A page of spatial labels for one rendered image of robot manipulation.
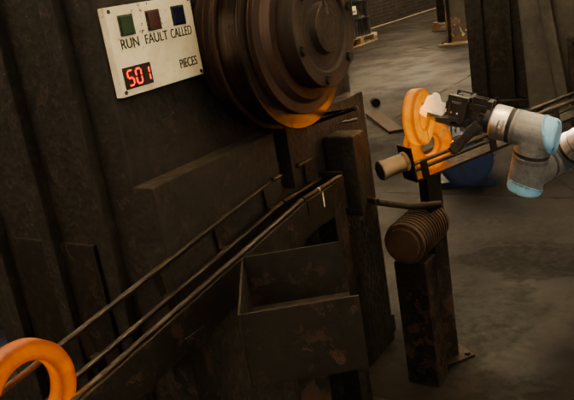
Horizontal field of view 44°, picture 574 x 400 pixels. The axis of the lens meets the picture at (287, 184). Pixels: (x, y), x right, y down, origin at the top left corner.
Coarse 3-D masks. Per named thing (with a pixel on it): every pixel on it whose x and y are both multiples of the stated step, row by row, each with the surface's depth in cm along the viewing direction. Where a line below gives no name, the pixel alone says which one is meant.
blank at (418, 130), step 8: (408, 96) 188; (416, 96) 188; (424, 96) 192; (408, 104) 187; (416, 104) 187; (408, 112) 186; (416, 112) 187; (408, 120) 186; (416, 120) 187; (424, 120) 195; (408, 128) 187; (416, 128) 187; (424, 128) 192; (432, 128) 197; (408, 136) 189; (416, 136) 188; (424, 136) 192; (416, 144) 192; (424, 144) 192
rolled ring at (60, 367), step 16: (0, 352) 112; (16, 352) 112; (32, 352) 115; (48, 352) 117; (64, 352) 120; (0, 368) 110; (16, 368) 112; (48, 368) 120; (64, 368) 120; (0, 384) 110; (64, 384) 120
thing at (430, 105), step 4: (428, 96) 188; (432, 96) 187; (428, 100) 188; (432, 100) 187; (424, 104) 189; (428, 104) 188; (432, 104) 187; (436, 104) 187; (420, 108) 191; (424, 108) 189; (428, 108) 188; (432, 108) 188; (436, 108) 187; (440, 108) 186; (420, 112) 190; (424, 112) 189; (432, 112) 188; (436, 112) 188; (440, 112) 187; (444, 112) 186
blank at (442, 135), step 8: (440, 128) 210; (432, 136) 212; (440, 136) 210; (448, 136) 211; (408, 144) 207; (440, 144) 211; (448, 144) 212; (416, 152) 208; (432, 152) 212; (448, 152) 212; (416, 160) 209; (432, 160) 211; (432, 168) 211
